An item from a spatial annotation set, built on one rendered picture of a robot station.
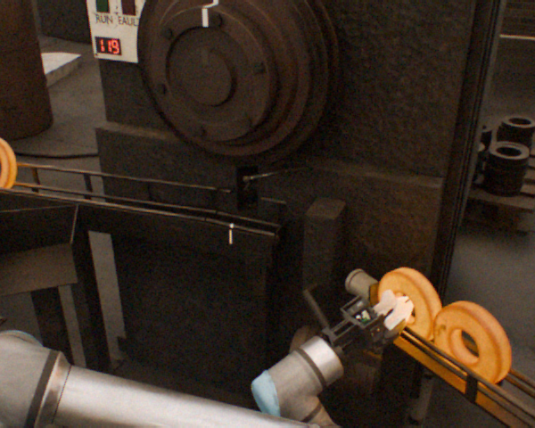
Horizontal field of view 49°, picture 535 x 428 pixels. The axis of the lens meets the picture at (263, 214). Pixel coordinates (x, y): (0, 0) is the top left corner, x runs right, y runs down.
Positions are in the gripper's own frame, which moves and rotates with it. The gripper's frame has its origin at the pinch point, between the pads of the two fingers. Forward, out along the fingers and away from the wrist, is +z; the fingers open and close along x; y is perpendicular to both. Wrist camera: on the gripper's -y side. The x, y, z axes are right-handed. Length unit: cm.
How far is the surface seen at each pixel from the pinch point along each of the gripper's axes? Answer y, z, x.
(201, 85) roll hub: 44, -11, 43
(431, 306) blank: 3.9, 0.5, -6.3
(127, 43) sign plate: 45, -12, 84
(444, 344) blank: -1.2, -1.8, -11.4
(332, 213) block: 8.3, 2.5, 26.6
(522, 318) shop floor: -99, 76, 33
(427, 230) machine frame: -1.6, 19.4, 14.3
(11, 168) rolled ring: 16, -54, 115
